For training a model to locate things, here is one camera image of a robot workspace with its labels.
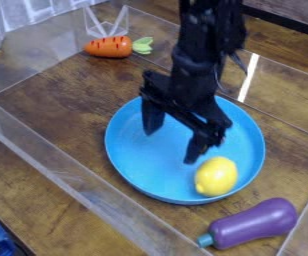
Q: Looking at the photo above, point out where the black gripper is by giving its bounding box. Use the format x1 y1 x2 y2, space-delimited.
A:
138 43 234 166

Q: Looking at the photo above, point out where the blue round tray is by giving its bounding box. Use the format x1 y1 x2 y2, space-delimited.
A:
104 97 265 205

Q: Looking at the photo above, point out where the yellow toy lemon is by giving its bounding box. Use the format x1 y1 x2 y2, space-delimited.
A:
194 156 238 197

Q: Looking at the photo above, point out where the orange toy carrot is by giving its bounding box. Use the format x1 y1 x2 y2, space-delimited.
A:
83 35 154 58

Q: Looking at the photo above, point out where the purple toy eggplant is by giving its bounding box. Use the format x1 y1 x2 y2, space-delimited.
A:
196 198 298 249

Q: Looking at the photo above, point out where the white curtain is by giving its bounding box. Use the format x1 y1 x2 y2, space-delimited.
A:
0 0 107 46

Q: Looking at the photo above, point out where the clear acrylic enclosure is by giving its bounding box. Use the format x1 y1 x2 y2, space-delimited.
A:
0 0 308 256

